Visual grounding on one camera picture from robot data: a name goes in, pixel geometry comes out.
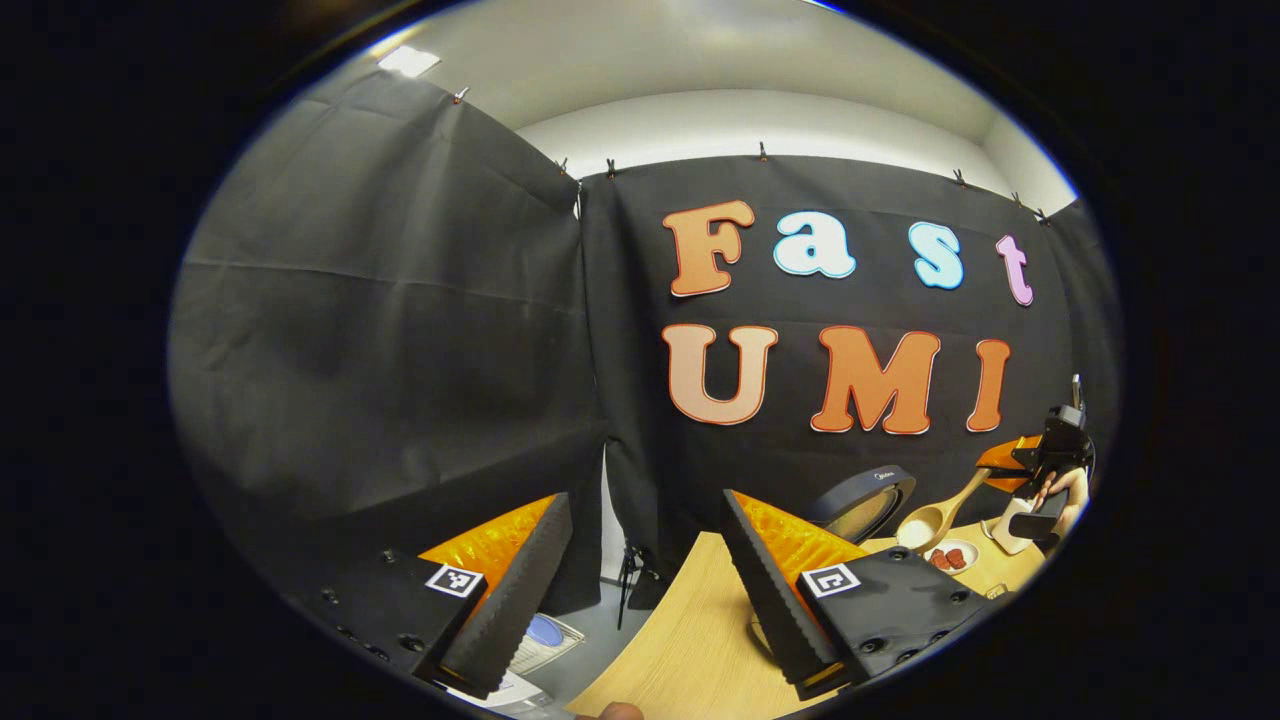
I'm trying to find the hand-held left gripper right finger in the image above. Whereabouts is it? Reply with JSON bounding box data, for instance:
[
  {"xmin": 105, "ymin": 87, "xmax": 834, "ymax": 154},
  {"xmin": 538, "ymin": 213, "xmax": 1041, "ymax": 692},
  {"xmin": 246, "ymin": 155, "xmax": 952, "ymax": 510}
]
[{"xmin": 720, "ymin": 488, "xmax": 1006, "ymax": 703}]

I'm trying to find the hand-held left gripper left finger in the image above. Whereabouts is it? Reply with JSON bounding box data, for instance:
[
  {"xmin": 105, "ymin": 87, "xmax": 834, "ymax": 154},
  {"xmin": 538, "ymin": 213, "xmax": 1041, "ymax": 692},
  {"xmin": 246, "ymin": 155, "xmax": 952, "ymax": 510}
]
[{"xmin": 286, "ymin": 492, "xmax": 575, "ymax": 701}]

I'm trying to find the wooden spoon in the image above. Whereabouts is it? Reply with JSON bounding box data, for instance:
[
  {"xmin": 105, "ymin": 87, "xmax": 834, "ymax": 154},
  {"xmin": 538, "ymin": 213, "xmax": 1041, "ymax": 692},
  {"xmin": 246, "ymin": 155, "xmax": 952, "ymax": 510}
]
[{"xmin": 895, "ymin": 468, "xmax": 1001, "ymax": 553}]

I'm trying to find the dark grey rice cooker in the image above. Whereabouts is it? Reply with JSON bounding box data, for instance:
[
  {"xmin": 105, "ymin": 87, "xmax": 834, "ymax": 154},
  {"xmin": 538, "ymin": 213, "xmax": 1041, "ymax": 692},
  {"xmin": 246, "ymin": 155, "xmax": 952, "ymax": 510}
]
[{"xmin": 805, "ymin": 464, "xmax": 918, "ymax": 546}]

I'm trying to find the white box with blue lid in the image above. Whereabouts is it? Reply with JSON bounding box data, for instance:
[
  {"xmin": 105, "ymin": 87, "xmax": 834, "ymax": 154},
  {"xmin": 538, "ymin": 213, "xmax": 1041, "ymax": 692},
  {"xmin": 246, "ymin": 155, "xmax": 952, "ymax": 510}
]
[{"xmin": 505, "ymin": 612, "xmax": 588, "ymax": 676}]

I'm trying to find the white paper sheet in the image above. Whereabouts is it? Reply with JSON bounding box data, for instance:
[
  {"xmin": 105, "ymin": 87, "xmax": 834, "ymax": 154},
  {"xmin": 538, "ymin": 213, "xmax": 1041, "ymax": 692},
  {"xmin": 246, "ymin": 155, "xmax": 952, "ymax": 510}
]
[{"xmin": 450, "ymin": 670, "xmax": 556, "ymax": 713}]

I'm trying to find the white toaster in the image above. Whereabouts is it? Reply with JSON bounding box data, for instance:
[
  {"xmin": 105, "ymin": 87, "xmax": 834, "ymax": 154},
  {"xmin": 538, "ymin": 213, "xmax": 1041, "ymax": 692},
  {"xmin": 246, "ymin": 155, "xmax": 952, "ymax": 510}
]
[{"xmin": 985, "ymin": 500, "xmax": 1041, "ymax": 556}]

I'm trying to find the white oval plate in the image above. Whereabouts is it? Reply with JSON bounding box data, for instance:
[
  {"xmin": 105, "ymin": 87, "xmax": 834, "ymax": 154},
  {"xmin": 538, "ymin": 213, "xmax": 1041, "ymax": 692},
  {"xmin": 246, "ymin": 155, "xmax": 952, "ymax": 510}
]
[{"xmin": 925, "ymin": 540, "xmax": 981, "ymax": 576}]

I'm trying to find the black tripod stand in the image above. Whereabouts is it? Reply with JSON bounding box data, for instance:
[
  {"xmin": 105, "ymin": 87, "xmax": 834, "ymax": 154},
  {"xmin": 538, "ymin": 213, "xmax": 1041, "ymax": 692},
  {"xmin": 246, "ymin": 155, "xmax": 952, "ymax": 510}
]
[{"xmin": 617, "ymin": 545, "xmax": 651, "ymax": 631}]

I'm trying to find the black backdrop cloth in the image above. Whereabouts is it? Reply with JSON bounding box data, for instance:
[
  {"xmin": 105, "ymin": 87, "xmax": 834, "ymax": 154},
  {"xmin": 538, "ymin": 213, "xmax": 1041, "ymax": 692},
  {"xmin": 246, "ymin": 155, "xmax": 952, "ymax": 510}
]
[{"xmin": 168, "ymin": 70, "xmax": 1121, "ymax": 616}]

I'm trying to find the ceiling light panel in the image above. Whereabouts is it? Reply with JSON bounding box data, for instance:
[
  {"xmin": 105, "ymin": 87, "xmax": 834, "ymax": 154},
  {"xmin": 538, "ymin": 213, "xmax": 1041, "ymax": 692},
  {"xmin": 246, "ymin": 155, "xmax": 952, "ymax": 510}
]
[{"xmin": 377, "ymin": 45, "xmax": 442, "ymax": 79}]

